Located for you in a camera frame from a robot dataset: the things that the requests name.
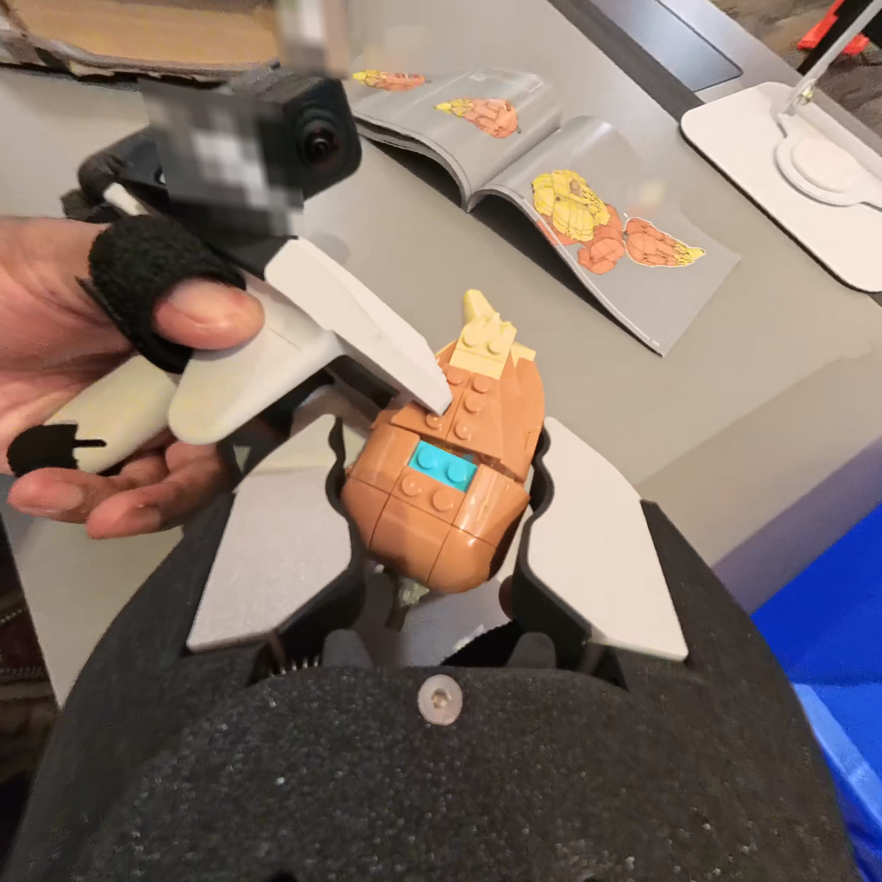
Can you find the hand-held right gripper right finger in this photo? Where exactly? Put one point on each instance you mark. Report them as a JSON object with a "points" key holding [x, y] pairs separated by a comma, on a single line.
{"points": [[606, 558]]}

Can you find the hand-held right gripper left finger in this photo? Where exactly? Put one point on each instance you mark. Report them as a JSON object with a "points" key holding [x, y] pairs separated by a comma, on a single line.
{"points": [[275, 565]]}

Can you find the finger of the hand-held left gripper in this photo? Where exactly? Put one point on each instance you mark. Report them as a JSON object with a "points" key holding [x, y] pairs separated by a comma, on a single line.
{"points": [[365, 324]]}

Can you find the orange brick claw model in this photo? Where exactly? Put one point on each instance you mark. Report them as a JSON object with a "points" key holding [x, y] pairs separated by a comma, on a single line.
{"points": [[448, 496]]}

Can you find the grey instruction booklet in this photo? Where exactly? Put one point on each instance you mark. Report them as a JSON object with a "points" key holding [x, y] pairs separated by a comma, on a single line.
{"points": [[537, 138]]}

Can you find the blue plastic bin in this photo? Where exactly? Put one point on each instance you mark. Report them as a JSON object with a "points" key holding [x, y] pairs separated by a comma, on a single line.
{"points": [[834, 654]]}

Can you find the grey desk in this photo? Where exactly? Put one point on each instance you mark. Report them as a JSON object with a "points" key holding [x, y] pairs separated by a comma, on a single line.
{"points": [[689, 427]]}

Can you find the person's left hand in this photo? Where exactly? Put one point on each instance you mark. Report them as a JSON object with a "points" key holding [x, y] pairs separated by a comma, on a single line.
{"points": [[41, 310]]}

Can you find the red plastic object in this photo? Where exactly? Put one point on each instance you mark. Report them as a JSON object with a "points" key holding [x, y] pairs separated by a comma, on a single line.
{"points": [[823, 31]]}

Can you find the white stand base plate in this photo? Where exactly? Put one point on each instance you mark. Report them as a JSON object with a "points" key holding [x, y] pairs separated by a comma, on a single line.
{"points": [[758, 151]]}

